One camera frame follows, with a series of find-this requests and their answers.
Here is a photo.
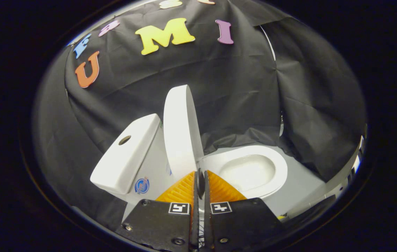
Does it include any white toilet seat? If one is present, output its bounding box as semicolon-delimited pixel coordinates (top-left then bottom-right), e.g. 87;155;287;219
200;145;288;200

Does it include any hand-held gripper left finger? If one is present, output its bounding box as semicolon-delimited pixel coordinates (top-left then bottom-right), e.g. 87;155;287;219
115;171;199;252

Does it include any white toilet tank cover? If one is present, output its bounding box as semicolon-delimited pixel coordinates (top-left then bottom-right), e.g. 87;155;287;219
90;113;162;195

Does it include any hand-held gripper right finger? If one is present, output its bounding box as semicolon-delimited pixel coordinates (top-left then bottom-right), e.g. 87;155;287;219
204;170;283;252

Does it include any black backdrop cloth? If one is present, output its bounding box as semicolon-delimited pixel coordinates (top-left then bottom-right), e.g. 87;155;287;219
32;0;367;231

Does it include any white toilet lid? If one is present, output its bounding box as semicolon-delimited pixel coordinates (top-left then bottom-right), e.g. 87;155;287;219
163;84;205;183

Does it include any white toilet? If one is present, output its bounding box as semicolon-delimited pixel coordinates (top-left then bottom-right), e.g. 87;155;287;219
90;113;288;210

